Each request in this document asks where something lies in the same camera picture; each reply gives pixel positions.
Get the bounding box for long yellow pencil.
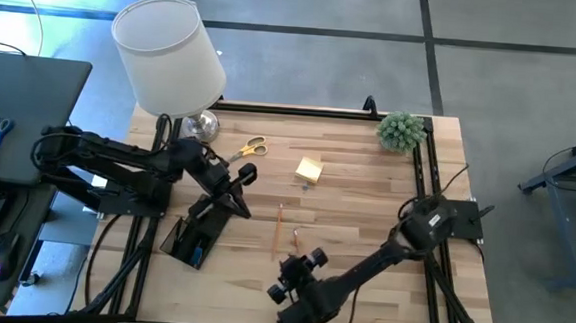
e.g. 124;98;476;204
271;202;285;263

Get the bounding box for white floor cable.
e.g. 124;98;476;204
3;0;47;57

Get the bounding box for small blue flash drive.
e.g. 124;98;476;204
189;244;206;270

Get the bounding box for green potted plant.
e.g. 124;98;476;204
374;109;430;158

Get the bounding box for black desk top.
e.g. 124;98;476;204
0;50;95;191

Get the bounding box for blue grey metal cart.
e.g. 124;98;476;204
511;121;576;294

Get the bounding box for yellow handled scissors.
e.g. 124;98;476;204
227;133;271;167

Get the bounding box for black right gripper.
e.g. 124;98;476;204
266;244;332;309

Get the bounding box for black computer mouse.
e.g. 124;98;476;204
0;230;22;284

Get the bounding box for yellow sticky note pad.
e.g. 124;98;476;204
293;155;326;187

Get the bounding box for black aluminium table frame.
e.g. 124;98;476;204
70;77;512;323

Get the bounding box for white shade silver table lamp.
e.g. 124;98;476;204
103;0;234;147

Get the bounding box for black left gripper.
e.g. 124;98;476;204
178;142;260;226

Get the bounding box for black mesh desk organizer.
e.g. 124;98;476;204
157;191;236;273

